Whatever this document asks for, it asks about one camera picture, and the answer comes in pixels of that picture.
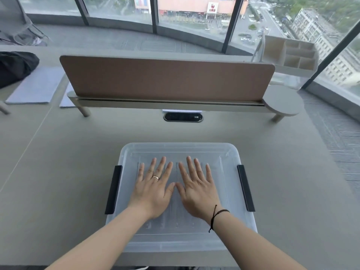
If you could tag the person's right hand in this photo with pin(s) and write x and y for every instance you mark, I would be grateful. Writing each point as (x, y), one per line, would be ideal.
(199, 196)

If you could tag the person's left hand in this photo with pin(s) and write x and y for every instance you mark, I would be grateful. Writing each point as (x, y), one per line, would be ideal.
(150, 195)

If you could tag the person's right thumb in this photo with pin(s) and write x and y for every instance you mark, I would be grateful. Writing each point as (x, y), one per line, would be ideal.
(180, 190)

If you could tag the person's left little finger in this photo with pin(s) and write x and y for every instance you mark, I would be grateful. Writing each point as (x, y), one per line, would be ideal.
(140, 172)

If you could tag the person's right middle finger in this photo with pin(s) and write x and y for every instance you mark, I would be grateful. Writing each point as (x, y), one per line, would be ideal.
(192, 168)

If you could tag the person's left thumb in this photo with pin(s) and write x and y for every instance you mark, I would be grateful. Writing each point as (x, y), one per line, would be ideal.
(170, 190)

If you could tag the person's left middle finger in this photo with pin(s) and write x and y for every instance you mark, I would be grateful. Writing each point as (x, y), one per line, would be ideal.
(159, 168)

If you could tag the person's right little finger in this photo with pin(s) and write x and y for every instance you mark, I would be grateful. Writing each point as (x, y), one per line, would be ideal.
(209, 172)

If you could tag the person's left forearm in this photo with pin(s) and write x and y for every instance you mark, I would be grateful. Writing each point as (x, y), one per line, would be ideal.
(104, 241)

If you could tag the person's right forearm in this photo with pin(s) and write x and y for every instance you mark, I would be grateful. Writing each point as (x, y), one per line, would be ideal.
(250, 241)

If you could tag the clear plastic storage box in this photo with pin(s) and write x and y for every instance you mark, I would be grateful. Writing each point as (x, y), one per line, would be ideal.
(225, 163)

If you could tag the black box latch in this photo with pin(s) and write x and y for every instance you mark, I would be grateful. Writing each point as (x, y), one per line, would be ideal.
(114, 189)
(245, 188)

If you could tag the white paper under shelf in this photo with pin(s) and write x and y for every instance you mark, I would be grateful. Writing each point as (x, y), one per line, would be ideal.
(181, 111)

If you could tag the brown desk divider panel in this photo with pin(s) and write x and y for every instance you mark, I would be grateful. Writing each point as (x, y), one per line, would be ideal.
(166, 78)

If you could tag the beige desk shelf riser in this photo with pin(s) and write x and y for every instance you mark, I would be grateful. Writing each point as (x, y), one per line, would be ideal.
(282, 99)

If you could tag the white paper sheet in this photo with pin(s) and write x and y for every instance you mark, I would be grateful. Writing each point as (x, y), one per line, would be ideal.
(66, 99)

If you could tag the white paper stack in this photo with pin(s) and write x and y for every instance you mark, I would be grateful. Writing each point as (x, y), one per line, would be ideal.
(35, 85)

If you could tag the white desk organizer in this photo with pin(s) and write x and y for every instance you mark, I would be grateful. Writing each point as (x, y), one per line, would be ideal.
(292, 57)

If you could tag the beige shelf leg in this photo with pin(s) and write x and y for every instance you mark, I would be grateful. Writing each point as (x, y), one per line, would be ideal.
(4, 108)

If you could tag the black bag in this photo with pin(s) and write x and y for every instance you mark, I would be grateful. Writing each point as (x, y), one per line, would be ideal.
(15, 66)

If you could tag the black window frame post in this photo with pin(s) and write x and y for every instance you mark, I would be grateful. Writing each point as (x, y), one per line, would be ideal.
(82, 11)
(153, 14)
(332, 56)
(233, 23)

